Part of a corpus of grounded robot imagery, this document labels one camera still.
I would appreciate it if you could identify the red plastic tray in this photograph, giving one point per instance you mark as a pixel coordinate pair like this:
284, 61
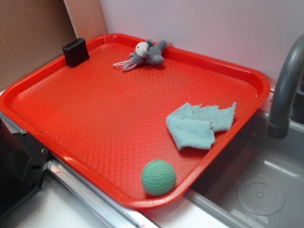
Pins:
107, 124

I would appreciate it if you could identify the grey faucet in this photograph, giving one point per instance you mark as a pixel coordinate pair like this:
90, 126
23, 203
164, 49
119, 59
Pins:
288, 99

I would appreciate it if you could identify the grey sink basin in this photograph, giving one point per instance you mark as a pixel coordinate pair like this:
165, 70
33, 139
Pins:
256, 181

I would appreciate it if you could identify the black box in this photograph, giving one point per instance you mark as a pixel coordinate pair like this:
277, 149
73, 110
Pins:
76, 52

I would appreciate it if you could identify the brown cardboard panel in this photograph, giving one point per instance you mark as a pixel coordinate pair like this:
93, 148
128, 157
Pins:
32, 33

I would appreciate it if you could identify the green dimpled ball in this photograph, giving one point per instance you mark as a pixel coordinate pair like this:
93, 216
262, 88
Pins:
158, 178

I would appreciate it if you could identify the grey plush mouse toy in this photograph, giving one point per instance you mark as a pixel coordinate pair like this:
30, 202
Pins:
146, 52

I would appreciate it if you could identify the light wooden board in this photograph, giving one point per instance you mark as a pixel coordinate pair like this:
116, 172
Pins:
87, 18

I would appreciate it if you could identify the light blue cloth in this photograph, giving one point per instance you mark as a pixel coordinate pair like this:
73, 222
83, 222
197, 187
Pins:
195, 126

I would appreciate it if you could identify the black bracket with screws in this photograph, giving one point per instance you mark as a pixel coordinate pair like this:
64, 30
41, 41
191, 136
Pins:
23, 161

